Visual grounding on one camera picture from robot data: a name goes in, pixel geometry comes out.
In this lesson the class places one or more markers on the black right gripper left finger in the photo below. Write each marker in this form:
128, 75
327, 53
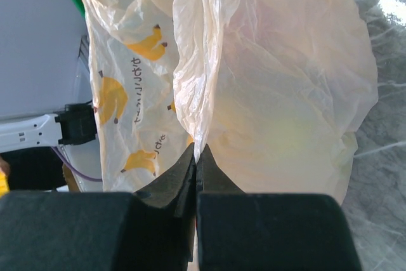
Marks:
150, 229

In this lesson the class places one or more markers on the orange banana-print plastic bag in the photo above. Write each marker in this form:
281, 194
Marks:
275, 88

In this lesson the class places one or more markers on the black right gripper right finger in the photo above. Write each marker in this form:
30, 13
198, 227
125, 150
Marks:
266, 231

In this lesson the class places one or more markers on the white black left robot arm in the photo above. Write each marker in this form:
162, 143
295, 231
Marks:
74, 125

